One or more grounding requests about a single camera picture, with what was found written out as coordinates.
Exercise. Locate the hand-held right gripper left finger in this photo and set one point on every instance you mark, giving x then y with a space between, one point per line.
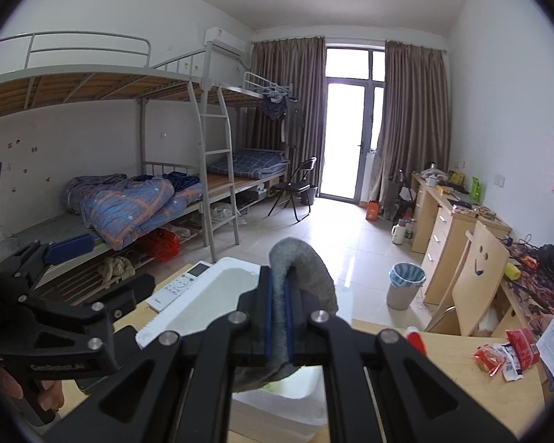
268 318

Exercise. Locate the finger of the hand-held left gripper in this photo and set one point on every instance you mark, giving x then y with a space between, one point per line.
124 293
71 247

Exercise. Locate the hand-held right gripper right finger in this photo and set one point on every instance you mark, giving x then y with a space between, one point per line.
287 323

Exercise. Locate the white plastic tub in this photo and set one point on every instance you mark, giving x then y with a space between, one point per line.
212 300

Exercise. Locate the grey sock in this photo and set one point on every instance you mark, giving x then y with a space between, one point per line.
307 263

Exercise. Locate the person's left hand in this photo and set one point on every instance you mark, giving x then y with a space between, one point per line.
51 394

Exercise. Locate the beige cloth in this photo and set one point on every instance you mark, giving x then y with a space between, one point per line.
115 270

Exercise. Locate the white remote control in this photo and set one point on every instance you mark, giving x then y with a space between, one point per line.
180 286

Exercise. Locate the red plastic bag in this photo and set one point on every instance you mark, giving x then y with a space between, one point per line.
161 244

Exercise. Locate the blue plaid star quilt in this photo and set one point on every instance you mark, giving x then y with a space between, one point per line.
120 207

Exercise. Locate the grey trash bin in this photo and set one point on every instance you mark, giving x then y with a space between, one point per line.
404 286

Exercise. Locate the black bucket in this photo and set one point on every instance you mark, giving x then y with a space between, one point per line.
309 196

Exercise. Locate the white pump bottle red cap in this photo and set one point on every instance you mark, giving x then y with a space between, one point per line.
415 339

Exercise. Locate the black folding chair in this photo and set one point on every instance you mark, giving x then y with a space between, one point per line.
291 189

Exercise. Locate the orange bag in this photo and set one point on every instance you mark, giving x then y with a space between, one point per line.
373 212

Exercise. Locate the white kettle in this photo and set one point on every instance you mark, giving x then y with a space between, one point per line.
398 234

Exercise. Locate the folded blue plaid quilt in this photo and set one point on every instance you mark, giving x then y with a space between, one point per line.
251 161

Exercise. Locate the grey metal bunk bed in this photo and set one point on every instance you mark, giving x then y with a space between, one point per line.
97 80
254 97

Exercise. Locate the black trolley bag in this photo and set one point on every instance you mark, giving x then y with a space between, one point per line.
399 191

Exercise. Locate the wooden desk with drawers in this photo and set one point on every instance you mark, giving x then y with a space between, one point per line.
443 240

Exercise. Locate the glass balcony door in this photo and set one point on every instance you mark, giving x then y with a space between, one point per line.
346 138

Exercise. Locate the wooden chair with smiley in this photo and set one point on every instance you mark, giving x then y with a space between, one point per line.
482 277

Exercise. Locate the red snack packet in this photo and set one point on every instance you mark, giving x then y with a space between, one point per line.
524 344
489 360

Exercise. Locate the dark hanging clothes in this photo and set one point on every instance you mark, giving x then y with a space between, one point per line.
273 107

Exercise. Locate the white and red packet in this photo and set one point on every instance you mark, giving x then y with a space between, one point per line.
511 369

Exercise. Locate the green packet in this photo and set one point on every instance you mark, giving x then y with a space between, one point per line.
475 189

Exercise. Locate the yellow cup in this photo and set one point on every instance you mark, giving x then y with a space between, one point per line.
512 271

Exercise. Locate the brown curtain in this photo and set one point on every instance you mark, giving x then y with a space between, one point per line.
413 101
286 69

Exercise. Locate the desk with patterned cloth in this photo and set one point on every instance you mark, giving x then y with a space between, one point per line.
535 286

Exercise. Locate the white air conditioner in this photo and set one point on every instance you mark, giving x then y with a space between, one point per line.
224 39

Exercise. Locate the white wall socket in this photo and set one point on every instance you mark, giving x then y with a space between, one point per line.
501 181

